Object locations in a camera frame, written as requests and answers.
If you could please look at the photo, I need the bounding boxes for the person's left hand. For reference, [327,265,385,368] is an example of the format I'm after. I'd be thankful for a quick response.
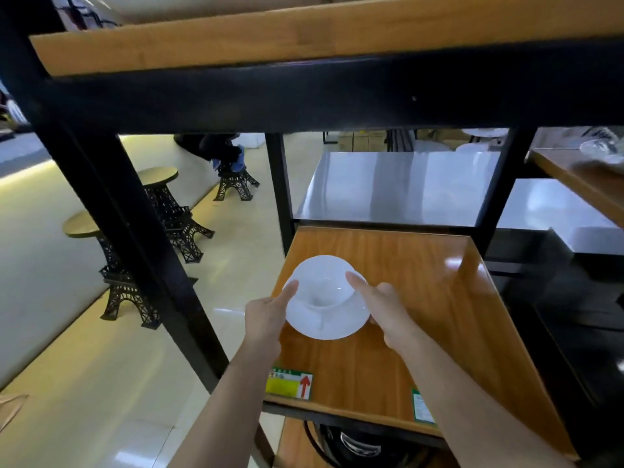
[244,280,299,359]

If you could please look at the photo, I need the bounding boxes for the person's right hand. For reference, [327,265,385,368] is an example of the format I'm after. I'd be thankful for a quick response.
[345,271,421,354]

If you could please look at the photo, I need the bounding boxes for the white ceramic bowl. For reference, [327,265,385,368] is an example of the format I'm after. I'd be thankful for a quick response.
[295,255,358,309]

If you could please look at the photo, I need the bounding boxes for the white saucer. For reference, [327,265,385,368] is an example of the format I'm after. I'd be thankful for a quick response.
[283,271,371,341]

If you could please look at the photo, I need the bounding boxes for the person's right forearm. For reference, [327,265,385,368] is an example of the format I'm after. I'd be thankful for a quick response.
[389,326,577,468]

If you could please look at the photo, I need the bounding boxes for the person's left forearm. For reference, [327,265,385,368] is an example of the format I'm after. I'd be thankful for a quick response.
[168,342,284,468]

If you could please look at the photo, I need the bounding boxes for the wooden shelf board with labels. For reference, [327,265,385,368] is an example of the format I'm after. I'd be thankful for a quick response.
[265,226,579,460]

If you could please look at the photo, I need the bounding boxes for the yellow green label red arrow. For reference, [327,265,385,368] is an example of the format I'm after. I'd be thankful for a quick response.
[266,367,314,400]

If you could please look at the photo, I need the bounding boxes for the stainless steel table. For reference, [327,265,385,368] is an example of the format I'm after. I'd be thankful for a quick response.
[295,151,624,256]

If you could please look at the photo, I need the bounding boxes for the black tower-shaped stool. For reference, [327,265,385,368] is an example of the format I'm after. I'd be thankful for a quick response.
[62,209,199,330]
[137,166,215,264]
[213,163,260,202]

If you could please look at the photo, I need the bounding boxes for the green white label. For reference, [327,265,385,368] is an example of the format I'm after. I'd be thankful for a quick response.
[411,389,436,426]

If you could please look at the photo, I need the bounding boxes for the cardboard boxes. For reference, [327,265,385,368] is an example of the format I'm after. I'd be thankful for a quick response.
[337,131,389,153]

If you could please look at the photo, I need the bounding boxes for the black round appliance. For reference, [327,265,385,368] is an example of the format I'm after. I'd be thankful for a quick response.
[303,421,439,468]

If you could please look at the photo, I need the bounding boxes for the white round chair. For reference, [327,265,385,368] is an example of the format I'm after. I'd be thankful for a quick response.
[455,129,511,154]

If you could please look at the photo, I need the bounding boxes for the narrow wooden side shelf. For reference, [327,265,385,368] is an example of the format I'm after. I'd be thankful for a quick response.
[529,148,624,228]

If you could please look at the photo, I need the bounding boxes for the long wooden shelf board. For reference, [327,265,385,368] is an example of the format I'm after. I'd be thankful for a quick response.
[29,0,624,77]

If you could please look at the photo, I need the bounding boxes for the clear plastic bag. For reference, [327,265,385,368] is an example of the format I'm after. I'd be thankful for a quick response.
[578,127,624,174]

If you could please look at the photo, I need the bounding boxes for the black metal shelf frame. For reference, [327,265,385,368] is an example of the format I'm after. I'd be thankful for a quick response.
[0,0,624,468]

